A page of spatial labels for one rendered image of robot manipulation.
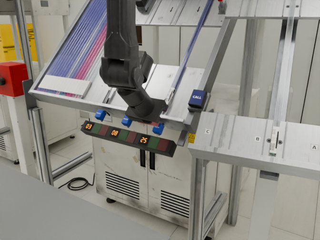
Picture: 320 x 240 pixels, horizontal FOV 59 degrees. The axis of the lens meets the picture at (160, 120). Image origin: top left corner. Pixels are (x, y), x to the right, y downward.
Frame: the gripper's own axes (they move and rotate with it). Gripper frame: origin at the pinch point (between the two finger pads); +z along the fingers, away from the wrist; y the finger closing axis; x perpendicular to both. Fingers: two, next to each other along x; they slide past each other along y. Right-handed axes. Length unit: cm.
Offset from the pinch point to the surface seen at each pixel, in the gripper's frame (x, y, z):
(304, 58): -139, -22, 141
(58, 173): 21, 60, 36
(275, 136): 0.8, -33.3, -9.0
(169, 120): -1.5, -3.5, 0.0
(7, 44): -103, 306, 109
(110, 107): -1.4, 17.8, -0.8
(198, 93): -10.1, -10.4, -3.0
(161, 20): -41.7, 16.8, 1.9
